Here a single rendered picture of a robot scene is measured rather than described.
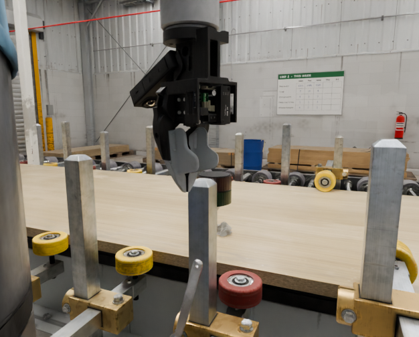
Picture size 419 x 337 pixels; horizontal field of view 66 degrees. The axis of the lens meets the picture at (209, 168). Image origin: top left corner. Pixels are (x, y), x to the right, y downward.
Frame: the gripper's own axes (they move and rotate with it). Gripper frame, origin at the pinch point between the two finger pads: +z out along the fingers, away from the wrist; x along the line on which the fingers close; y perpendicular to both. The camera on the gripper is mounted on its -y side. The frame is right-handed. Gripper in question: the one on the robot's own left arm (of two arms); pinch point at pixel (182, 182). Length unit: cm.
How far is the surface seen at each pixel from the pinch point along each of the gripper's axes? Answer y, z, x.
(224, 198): 0.5, 4.0, 8.5
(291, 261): 1.9, 21.0, 27.8
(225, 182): 0.5, 1.3, 8.7
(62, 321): -54, 49, 0
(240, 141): -67, 4, 93
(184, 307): 1.5, 18.6, -1.3
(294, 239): -3.9, 21.0, 39.0
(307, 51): -339, -143, 643
